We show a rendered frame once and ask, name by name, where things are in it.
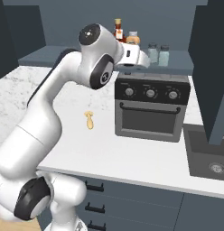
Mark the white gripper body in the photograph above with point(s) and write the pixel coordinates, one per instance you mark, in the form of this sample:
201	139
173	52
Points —
144	59

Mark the grey sink drain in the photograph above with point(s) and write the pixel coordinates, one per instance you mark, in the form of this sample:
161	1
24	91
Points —
218	168

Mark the clear glass shaker grey lid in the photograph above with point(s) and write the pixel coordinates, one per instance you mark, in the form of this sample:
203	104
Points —
153	54
164	57

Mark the blue grey drawer front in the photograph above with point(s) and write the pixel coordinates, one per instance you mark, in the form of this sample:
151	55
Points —
141	189
138	210
116	226

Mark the grey black toaster oven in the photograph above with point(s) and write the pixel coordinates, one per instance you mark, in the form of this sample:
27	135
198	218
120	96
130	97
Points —
150	120

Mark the orange shaker jar grey lid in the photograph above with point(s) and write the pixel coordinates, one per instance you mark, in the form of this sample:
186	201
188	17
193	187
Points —
133	38

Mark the grey toaster oven knob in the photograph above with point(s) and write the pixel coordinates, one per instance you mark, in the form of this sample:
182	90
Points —
150	93
129	91
173	95

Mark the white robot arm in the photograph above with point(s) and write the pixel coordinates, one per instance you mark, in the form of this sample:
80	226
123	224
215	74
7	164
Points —
44	126

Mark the blue grey cupboard door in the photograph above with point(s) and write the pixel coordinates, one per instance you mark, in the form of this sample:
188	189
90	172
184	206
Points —
204	215

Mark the dark blue cabinet door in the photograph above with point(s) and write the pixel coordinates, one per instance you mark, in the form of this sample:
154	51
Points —
211	60
14	36

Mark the dark grey sink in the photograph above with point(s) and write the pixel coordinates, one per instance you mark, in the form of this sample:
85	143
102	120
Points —
204	153

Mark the brown condiment bottle tan cap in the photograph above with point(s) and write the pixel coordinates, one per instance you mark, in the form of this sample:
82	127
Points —
118	31

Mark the small orange bottle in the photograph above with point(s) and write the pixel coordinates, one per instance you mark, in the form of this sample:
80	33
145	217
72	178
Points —
90	121

